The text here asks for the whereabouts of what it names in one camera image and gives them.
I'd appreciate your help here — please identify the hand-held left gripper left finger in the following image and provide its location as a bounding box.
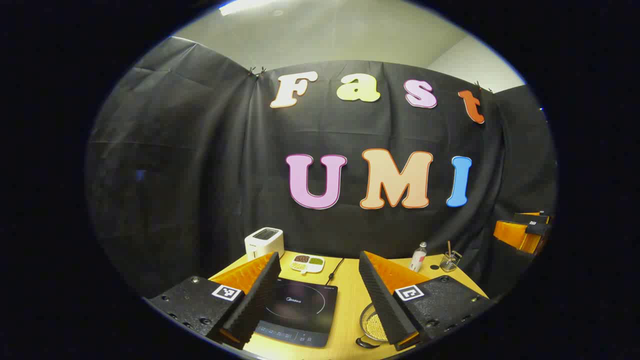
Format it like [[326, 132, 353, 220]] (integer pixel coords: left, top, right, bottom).
[[145, 251, 282, 351]]

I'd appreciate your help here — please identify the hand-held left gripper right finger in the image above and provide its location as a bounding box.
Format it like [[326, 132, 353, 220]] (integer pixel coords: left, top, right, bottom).
[[358, 250, 496, 352]]

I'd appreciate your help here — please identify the steel pot with black handle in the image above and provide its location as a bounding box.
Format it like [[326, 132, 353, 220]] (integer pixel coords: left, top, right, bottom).
[[355, 301, 401, 350]]

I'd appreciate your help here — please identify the black induction cooktop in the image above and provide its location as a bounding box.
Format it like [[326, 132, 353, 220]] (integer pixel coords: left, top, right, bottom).
[[252, 276, 339, 349]]

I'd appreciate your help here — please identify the pile of pale beans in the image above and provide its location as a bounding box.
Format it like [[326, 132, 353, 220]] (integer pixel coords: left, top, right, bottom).
[[362, 312, 389, 344]]

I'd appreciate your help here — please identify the small clear plastic bottle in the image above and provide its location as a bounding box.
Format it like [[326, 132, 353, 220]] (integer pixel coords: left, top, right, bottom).
[[408, 242, 428, 273]]

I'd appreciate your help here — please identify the white toaster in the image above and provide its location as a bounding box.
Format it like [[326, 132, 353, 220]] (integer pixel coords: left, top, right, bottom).
[[244, 227, 285, 261]]

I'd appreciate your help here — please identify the white divided plate of beans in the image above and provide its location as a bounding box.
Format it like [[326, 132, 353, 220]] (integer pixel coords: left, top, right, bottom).
[[290, 254, 326, 275]]

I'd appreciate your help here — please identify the black power cable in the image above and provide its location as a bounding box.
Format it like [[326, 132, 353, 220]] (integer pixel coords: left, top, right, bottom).
[[326, 258, 346, 286]]

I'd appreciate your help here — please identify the wire mesh holder cup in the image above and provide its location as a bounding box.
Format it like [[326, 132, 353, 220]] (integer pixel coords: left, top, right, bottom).
[[440, 250, 463, 273]]

